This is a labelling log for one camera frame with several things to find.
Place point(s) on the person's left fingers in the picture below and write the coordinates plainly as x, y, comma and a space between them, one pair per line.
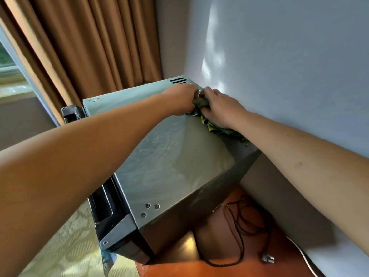
195, 93

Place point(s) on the person's left hand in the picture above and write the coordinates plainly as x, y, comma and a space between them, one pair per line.
180, 99

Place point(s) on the blue sticker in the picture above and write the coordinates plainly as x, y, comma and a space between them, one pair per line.
109, 262

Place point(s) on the green patterned cloth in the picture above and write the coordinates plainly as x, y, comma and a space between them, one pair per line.
214, 128

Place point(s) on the silver mini fridge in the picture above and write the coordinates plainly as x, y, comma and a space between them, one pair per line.
173, 161

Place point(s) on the grey power plug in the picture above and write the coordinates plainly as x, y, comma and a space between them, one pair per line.
268, 258

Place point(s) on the person's left forearm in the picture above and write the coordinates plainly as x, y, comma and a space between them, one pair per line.
72, 158

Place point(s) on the brown curtain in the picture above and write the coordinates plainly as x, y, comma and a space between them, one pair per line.
86, 40

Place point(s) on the person's right forearm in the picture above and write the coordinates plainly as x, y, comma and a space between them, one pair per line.
305, 170

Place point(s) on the person's right hand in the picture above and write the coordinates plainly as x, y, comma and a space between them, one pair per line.
224, 111

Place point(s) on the window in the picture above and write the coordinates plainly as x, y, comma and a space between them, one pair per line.
8, 73

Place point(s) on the person's right fingers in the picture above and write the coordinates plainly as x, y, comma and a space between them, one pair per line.
208, 93

